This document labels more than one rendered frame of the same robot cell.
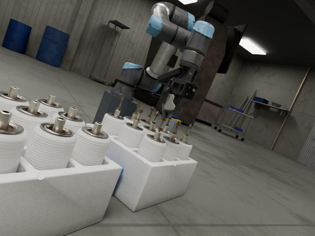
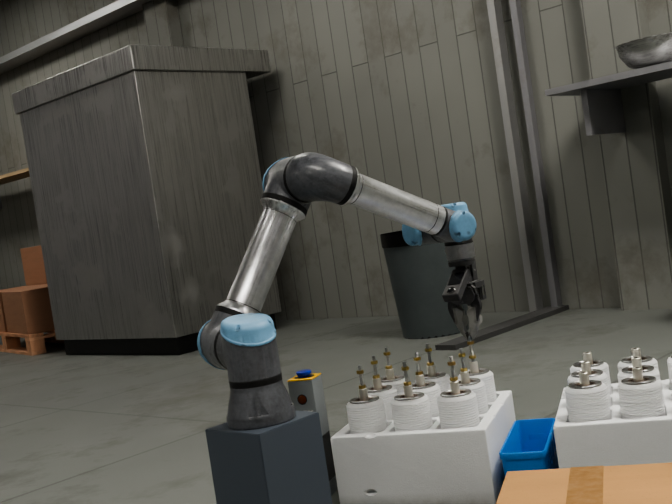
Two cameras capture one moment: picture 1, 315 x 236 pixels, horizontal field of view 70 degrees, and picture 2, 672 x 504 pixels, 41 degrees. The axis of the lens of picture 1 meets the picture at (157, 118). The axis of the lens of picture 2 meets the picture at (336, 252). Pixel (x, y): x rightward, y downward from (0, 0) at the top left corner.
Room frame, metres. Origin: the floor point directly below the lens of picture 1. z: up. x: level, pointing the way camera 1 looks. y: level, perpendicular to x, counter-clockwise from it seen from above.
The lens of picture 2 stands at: (1.71, 2.24, 0.73)
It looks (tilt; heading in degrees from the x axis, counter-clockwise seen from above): 2 degrees down; 257
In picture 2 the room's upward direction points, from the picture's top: 8 degrees counter-clockwise
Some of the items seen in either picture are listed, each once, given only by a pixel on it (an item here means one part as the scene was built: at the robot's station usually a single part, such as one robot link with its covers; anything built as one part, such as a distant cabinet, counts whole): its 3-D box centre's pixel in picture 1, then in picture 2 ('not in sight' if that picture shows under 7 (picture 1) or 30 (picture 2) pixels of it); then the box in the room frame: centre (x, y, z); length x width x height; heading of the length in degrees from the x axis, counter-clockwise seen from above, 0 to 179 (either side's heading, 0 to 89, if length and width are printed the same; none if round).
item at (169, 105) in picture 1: (169, 106); (476, 320); (0.83, -0.02, 0.39); 0.06 x 0.03 x 0.09; 44
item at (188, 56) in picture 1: (191, 60); (459, 252); (0.85, -0.04, 0.57); 0.08 x 0.08 x 0.05
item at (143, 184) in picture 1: (138, 161); (430, 446); (1.02, 0.01, 0.09); 0.39 x 0.39 x 0.18; 56
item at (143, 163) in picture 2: not in sight; (158, 206); (1.41, -4.27, 0.95); 1.50 x 1.14 x 1.91; 123
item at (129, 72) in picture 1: (131, 73); (249, 345); (1.47, 0.26, 0.47); 0.13 x 0.12 x 0.14; 105
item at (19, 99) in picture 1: (11, 97); (638, 380); (0.63, 0.41, 0.25); 0.08 x 0.08 x 0.01
